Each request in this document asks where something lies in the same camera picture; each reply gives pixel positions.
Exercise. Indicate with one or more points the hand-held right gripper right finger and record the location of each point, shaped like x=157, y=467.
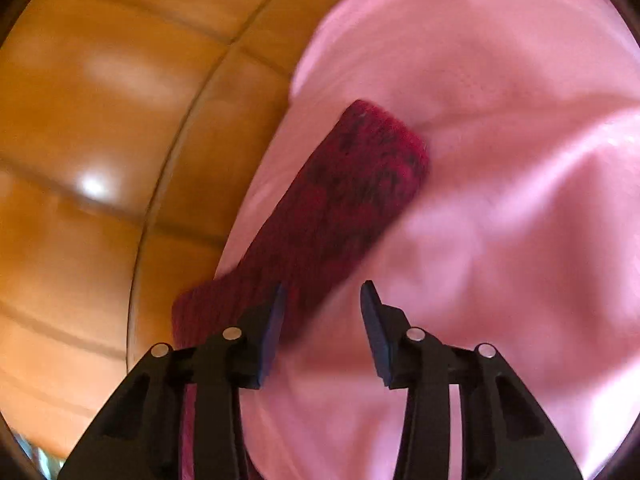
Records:
x=376, y=332

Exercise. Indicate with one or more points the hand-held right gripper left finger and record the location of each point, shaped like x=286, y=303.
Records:
x=271, y=332

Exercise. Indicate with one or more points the dark red patterned knit garment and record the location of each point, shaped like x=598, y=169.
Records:
x=350, y=185

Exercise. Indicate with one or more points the pink blanket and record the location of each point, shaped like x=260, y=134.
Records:
x=505, y=170

